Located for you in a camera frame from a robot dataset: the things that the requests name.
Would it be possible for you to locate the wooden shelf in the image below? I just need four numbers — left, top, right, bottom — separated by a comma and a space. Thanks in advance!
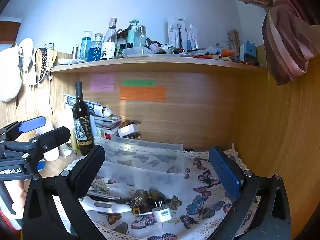
51, 55, 268, 73

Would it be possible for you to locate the dark wine bottle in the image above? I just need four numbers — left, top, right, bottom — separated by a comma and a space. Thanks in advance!
72, 82, 95, 156

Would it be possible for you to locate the clear plastic tray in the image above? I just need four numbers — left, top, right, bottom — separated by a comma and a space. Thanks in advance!
122, 46, 153, 57

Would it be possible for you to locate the beaded strap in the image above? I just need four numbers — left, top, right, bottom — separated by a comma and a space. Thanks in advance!
37, 47, 48, 83

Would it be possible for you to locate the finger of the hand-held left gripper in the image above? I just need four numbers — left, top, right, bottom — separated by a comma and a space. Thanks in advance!
0, 116, 47, 143
4, 126, 71, 161

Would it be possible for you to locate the black pen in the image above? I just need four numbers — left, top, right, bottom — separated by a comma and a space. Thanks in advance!
86, 191, 130, 203

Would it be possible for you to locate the blue plastic box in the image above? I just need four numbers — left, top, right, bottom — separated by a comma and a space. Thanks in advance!
239, 41, 257, 62

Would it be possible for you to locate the small dark green bottle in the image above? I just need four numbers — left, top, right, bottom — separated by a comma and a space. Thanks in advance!
119, 34, 127, 55

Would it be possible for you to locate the orange sticky note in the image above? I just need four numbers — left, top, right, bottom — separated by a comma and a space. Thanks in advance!
120, 86, 167, 103

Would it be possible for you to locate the clear silver capped bottle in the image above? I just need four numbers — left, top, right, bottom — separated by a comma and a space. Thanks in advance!
137, 25, 147, 47

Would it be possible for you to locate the pink sticky note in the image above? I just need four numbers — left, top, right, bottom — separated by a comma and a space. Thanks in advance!
89, 74, 115, 92

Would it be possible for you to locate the small white box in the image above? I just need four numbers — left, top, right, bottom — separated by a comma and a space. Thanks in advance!
117, 125, 139, 137

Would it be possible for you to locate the brown striped curtain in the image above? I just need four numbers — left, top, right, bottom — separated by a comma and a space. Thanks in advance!
216, 0, 320, 87

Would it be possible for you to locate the person's left hand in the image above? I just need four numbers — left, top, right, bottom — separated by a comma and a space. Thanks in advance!
11, 180, 27, 212

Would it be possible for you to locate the small black yellow object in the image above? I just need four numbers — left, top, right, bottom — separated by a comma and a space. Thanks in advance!
132, 206, 153, 217

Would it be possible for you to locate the white plug adapter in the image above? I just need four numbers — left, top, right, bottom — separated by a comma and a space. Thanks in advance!
152, 200, 171, 223

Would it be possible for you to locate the toothbrush blister package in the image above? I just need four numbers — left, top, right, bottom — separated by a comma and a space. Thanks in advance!
167, 17, 200, 50

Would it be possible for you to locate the white digital thermometer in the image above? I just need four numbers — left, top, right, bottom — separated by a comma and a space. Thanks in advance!
81, 198, 133, 215

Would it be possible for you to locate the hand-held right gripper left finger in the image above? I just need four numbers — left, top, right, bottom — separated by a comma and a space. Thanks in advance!
22, 145, 110, 240

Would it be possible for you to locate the mint green pump bottle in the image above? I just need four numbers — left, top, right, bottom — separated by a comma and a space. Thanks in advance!
126, 19, 140, 49

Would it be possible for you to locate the rolled newspaper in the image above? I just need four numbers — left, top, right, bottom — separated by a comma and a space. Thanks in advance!
63, 94, 113, 118

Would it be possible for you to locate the clear glass labelled bottle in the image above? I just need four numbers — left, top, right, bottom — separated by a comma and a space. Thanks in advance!
101, 18, 118, 60

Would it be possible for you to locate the small purple bottle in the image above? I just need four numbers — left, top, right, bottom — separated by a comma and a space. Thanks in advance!
146, 37, 159, 52

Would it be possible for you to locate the stack of books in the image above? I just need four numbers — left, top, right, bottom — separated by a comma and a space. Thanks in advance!
94, 114, 123, 140

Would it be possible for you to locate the brown wooden cabinet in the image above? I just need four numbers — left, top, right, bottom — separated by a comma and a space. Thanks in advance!
0, 17, 22, 47

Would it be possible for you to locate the tall blue liquid bottle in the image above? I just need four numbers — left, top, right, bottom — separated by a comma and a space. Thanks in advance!
81, 31, 92, 58

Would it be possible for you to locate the white carton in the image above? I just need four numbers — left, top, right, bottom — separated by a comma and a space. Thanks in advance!
54, 109, 78, 150

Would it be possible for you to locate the gold black hair clip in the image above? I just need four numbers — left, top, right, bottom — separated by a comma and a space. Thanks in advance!
125, 195, 155, 207

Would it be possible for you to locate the green sticky note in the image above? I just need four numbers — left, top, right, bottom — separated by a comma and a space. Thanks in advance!
122, 80, 156, 87

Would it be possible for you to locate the white fluffy cloth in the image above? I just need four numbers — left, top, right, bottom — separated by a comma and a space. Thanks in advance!
0, 38, 34, 102

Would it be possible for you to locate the blue patterned bottle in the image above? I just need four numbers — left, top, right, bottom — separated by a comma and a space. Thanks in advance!
87, 33, 103, 62

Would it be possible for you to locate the jar of wooden sticks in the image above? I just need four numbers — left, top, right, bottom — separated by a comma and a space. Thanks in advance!
227, 30, 241, 53

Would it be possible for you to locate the butterfly print tablecloth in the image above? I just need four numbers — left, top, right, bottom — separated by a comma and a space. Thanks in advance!
67, 136, 260, 240

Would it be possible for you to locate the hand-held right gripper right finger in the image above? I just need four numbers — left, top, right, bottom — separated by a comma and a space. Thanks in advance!
209, 146, 293, 240

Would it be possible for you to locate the clear plastic container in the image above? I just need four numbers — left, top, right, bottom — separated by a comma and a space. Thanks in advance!
96, 136, 185, 193

